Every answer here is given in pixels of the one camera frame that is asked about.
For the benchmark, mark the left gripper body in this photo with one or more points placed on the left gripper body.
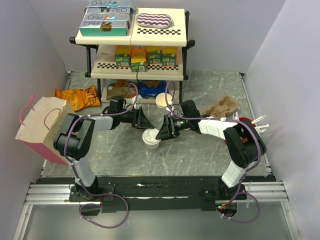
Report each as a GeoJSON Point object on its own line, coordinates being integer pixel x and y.
{"type": "Point", "coordinates": [131, 117]}

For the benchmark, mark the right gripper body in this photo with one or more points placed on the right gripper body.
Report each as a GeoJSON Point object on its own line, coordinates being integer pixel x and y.
{"type": "Point", "coordinates": [180, 124]}

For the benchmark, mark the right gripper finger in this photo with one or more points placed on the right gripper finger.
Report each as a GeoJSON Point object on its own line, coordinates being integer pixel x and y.
{"type": "Point", "coordinates": [166, 127]}
{"type": "Point", "coordinates": [164, 137]}

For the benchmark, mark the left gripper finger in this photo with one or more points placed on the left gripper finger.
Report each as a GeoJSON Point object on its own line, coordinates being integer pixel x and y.
{"type": "Point", "coordinates": [144, 123]}
{"type": "Point", "coordinates": [141, 116]}

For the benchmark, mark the white plastic lid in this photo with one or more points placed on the white plastic lid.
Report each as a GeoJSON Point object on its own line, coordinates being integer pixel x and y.
{"type": "Point", "coordinates": [149, 137]}

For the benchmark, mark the cardboard cup carrier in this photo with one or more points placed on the cardboard cup carrier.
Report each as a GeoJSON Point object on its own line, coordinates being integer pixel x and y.
{"type": "Point", "coordinates": [225, 106]}

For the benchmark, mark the pink white paper bag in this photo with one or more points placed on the pink white paper bag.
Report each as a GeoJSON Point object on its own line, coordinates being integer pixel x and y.
{"type": "Point", "coordinates": [40, 126]}

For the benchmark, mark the white paper cup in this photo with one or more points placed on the white paper cup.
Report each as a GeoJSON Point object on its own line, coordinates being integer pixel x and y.
{"type": "Point", "coordinates": [152, 145]}

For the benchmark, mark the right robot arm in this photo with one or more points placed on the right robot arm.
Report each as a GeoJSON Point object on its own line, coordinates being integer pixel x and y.
{"type": "Point", "coordinates": [244, 144]}

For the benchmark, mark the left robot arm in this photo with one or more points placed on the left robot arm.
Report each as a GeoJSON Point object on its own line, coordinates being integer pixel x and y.
{"type": "Point", "coordinates": [73, 140]}

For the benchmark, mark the brown chip bag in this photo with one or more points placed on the brown chip bag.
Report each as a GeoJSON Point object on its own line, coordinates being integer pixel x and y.
{"type": "Point", "coordinates": [121, 87]}

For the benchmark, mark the blue tortilla chip bag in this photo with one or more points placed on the blue tortilla chip bag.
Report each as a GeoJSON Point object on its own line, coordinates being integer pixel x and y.
{"type": "Point", "coordinates": [151, 88]}

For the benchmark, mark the orange chip bag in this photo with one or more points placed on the orange chip bag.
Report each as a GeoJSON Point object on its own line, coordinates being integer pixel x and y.
{"type": "Point", "coordinates": [80, 98]}

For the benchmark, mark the orange yellow juice carton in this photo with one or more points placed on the orange yellow juice carton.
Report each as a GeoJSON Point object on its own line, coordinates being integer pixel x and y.
{"type": "Point", "coordinates": [138, 62]}

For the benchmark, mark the green juice carton left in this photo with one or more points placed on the green juice carton left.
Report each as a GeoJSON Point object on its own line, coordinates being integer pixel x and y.
{"type": "Point", "coordinates": [123, 56]}

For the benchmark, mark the green juice carton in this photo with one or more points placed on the green juice carton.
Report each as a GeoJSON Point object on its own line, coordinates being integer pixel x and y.
{"type": "Point", "coordinates": [154, 54]}
{"type": "Point", "coordinates": [123, 56]}
{"type": "Point", "coordinates": [169, 56]}

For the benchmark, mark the cream three-tier shelf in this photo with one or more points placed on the cream three-tier shelf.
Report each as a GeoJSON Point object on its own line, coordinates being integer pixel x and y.
{"type": "Point", "coordinates": [100, 52]}

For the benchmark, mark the green juice carton middle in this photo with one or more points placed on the green juice carton middle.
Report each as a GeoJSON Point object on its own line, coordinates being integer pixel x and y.
{"type": "Point", "coordinates": [154, 54]}

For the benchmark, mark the red cup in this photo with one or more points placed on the red cup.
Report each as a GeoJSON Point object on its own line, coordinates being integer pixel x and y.
{"type": "Point", "coordinates": [245, 139]}

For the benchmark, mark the green juice carton right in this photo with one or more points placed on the green juice carton right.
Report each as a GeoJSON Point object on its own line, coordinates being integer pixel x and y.
{"type": "Point", "coordinates": [169, 56]}

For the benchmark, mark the teal box front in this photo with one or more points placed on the teal box front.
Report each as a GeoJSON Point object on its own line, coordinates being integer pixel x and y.
{"type": "Point", "coordinates": [104, 28]}

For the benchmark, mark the teal box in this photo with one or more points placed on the teal box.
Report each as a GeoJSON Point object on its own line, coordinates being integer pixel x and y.
{"type": "Point", "coordinates": [101, 10]}
{"type": "Point", "coordinates": [104, 28]}
{"type": "Point", "coordinates": [107, 17]}
{"type": "Point", "coordinates": [110, 3]}

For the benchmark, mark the wavy striped sleep mask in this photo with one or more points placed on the wavy striped sleep mask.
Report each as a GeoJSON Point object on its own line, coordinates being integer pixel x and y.
{"type": "Point", "coordinates": [158, 21]}

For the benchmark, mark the teal box back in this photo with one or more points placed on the teal box back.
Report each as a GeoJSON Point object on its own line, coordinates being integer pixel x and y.
{"type": "Point", "coordinates": [110, 3]}

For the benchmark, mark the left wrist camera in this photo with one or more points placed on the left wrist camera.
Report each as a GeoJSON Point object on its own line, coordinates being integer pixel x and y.
{"type": "Point", "coordinates": [136, 98]}

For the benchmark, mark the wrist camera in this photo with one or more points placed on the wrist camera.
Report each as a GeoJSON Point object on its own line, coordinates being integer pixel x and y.
{"type": "Point", "coordinates": [169, 106]}
{"type": "Point", "coordinates": [136, 98]}

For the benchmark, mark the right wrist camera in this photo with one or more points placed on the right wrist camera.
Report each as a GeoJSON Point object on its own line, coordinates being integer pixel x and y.
{"type": "Point", "coordinates": [169, 106]}

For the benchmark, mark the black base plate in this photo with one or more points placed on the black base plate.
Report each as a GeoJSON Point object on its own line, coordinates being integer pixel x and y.
{"type": "Point", "coordinates": [120, 204]}

